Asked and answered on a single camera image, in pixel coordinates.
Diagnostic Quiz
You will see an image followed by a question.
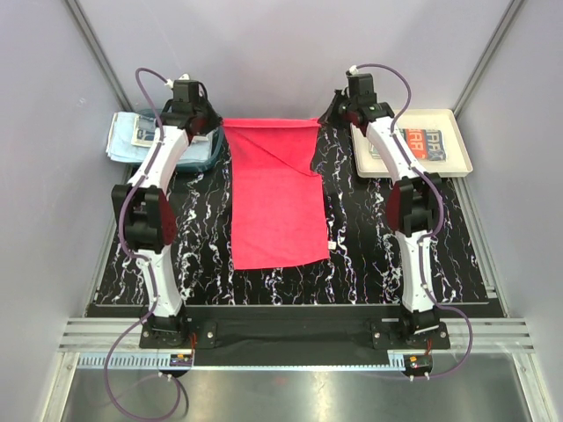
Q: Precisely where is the colourful bear print towel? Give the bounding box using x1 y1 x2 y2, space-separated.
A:
369 127 449 163

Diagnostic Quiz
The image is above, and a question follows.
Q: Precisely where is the red towel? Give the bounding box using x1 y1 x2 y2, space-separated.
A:
223 119 329 270

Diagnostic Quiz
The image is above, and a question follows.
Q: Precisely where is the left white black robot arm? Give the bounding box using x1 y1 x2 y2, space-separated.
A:
111 76 222 348

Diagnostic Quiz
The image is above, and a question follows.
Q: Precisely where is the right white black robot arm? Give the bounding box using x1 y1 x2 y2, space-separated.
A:
319 70 443 349

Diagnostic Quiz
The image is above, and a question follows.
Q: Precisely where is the teal plastic basket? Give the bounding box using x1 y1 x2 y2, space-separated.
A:
131 110 224 172

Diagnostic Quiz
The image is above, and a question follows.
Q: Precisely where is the blue beige patterned towel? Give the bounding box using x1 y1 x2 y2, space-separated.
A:
131 114 157 148

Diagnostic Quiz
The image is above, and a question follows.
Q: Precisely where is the light blue towel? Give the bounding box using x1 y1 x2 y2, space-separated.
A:
105 113 212 164

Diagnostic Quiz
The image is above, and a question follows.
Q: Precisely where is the cream plastic tray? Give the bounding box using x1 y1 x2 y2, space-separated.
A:
350 109 473 178

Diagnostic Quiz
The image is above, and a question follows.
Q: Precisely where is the black marble pattern mat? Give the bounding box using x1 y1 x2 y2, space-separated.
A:
92 127 488 307

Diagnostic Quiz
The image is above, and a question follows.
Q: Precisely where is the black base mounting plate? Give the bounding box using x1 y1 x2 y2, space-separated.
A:
140 304 450 351

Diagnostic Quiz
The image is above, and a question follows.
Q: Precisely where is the left aluminium frame post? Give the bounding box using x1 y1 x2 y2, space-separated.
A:
62 0 133 112

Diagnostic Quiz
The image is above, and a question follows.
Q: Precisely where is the aluminium frame post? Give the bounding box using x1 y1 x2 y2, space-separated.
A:
62 0 133 112
453 0 527 118

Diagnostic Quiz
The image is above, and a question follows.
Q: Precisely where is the right aluminium frame post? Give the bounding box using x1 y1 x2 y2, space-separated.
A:
453 0 527 118

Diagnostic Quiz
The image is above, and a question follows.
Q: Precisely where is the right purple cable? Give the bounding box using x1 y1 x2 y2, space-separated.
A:
347 62 474 382

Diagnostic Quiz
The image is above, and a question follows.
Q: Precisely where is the aluminium rail with slots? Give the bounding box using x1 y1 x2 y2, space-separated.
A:
59 318 535 372

